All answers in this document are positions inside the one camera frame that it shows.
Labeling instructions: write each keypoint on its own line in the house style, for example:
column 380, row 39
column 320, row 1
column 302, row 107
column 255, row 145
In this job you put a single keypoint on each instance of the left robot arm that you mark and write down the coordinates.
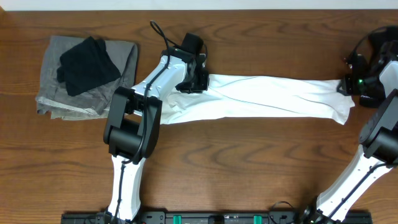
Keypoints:
column 133, row 123

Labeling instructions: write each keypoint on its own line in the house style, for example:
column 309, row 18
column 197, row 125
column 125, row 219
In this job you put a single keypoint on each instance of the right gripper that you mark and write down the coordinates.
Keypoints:
column 348, row 89

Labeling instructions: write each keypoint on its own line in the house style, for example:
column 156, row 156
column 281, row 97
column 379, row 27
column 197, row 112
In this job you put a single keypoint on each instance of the folded grey trousers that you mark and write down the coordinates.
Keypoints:
column 93, row 104

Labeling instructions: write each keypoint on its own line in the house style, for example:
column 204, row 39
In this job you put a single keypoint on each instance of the white t-shirt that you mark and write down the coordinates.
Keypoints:
column 231, row 96

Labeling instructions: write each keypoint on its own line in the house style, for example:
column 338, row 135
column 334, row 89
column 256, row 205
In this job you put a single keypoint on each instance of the folded black cloth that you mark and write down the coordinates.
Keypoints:
column 86, row 66

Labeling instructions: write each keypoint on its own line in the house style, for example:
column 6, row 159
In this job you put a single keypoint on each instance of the black garment at right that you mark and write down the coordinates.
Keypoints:
column 384, row 45

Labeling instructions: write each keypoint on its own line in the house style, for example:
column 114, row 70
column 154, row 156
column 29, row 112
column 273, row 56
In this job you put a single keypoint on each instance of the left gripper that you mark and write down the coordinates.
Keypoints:
column 203, row 87

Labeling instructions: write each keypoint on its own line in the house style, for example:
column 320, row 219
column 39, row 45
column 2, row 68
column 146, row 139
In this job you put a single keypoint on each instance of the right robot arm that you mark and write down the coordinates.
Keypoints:
column 377, row 150

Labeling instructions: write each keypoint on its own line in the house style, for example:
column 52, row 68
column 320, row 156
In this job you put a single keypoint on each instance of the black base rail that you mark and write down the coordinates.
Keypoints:
column 281, row 217

